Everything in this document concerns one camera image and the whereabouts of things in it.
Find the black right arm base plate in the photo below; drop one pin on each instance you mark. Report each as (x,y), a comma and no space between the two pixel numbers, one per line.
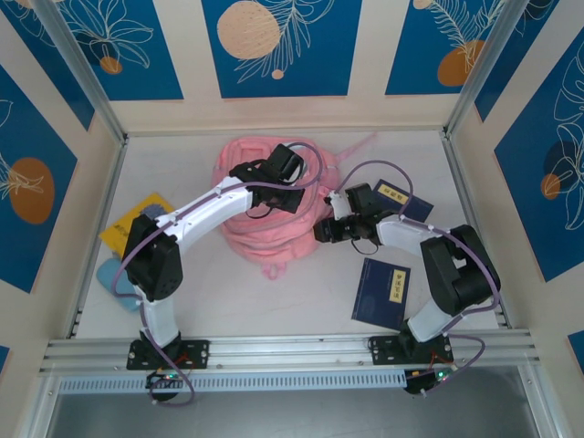
(383,349)

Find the pink student backpack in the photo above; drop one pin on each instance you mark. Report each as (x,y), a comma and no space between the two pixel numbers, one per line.
(274,237)

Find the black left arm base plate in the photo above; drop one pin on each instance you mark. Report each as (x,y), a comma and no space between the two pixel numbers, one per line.
(201,353)

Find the blue floral wall poster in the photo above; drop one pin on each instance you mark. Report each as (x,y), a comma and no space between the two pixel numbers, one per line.
(150,68)
(45,59)
(524,55)
(524,182)
(45,137)
(410,55)
(319,68)

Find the light blue pencil pouch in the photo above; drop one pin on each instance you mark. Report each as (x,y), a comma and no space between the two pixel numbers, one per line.
(109,274)

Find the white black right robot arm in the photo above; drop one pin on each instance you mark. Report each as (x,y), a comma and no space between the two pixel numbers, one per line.
(397,235)

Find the aluminium mounting rail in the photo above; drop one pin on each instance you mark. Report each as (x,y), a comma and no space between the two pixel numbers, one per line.
(283,351)

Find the yellow book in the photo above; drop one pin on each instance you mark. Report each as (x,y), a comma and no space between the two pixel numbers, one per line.
(114,235)

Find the small dark blue book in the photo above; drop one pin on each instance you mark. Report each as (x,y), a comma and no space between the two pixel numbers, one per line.
(420,210)

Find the aluminium table edge rail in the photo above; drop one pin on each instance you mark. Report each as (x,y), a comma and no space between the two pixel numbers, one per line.
(458,182)
(114,182)

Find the aluminium frame post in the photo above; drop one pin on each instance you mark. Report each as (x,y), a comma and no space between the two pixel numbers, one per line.
(77,64)
(479,68)

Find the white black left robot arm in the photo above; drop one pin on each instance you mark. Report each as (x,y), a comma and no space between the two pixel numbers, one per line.
(201,214)

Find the large dark blue book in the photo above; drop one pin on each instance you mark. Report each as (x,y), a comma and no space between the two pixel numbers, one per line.
(378,301)

